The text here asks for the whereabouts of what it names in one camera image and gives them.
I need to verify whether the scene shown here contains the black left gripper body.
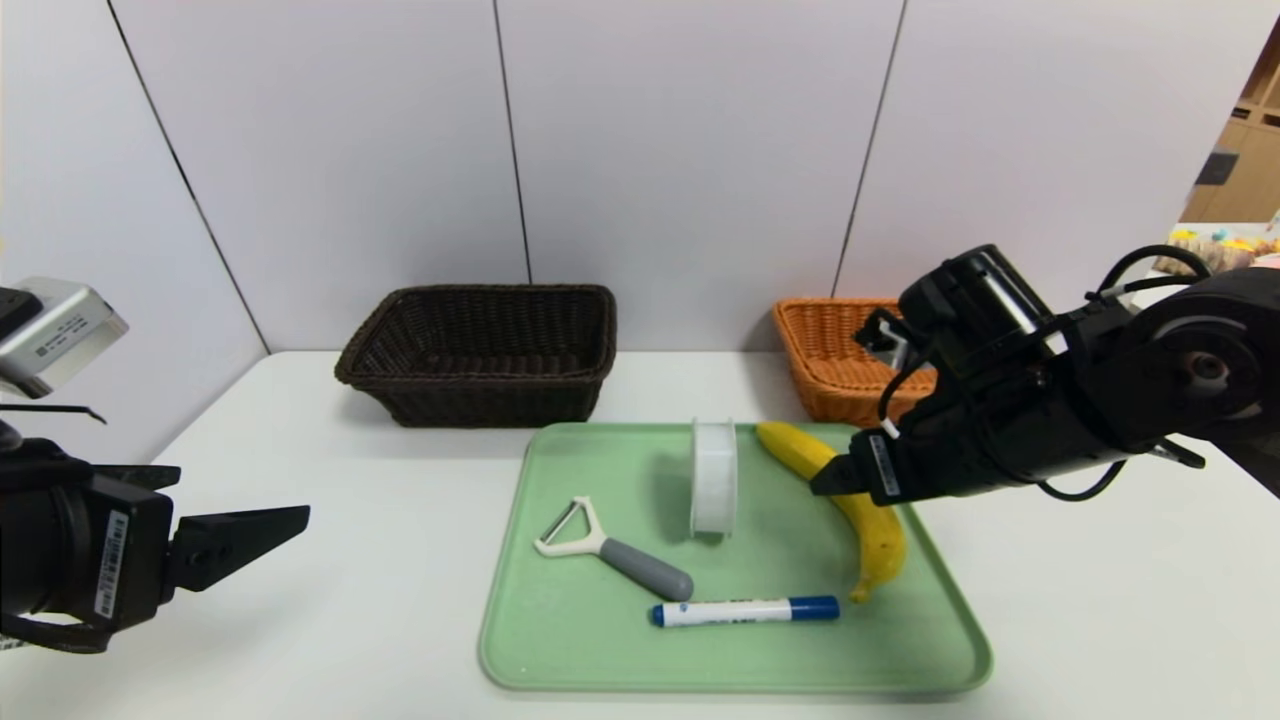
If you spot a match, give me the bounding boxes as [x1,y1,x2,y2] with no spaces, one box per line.
[0,472,175,633]

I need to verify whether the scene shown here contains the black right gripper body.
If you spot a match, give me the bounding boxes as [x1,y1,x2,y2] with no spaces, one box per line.
[848,384,1004,507]

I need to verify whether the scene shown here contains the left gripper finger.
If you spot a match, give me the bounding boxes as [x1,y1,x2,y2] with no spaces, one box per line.
[165,504,311,593]
[92,463,182,491]

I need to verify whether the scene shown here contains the yellow banana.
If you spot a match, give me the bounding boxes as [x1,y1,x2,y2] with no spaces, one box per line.
[755,421,908,603]

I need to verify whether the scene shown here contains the clear tape roll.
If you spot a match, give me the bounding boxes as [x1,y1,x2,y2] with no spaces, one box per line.
[690,419,738,538]

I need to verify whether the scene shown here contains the blue and white marker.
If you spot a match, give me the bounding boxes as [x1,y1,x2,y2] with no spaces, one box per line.
[651,595,840,628]

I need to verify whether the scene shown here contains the white peeler with grey handle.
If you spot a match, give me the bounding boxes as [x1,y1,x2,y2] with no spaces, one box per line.
[533,496,694,601]

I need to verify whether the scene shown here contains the orange wicker basket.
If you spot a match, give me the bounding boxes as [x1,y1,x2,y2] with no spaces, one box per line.
[772,297,941,429]

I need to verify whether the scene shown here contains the dark brown wicker basket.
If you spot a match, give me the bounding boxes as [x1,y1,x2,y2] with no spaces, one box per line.
[336,285,618,429]

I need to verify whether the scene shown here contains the green plastic tray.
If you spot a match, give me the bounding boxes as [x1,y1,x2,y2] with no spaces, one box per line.
[478,421,993,693]

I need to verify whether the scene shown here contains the brown striped plush toy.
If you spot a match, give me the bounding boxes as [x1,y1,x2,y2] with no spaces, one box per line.
[1165,228,1273,276]

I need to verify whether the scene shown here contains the wooden cabinet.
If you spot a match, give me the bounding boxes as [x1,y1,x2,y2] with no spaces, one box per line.
[1180,20,1280,223]

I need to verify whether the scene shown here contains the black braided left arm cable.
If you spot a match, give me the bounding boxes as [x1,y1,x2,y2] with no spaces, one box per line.
[0,610,113,656]

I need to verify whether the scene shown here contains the thin black cable tie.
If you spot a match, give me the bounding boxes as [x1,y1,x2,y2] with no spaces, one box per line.
[0,403,107,426]

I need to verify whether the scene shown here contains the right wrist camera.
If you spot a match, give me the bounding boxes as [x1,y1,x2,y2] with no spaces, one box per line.
[855,308,936,376]

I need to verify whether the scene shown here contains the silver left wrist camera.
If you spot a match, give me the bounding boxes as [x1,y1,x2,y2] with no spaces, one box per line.
[0,278,129,399]

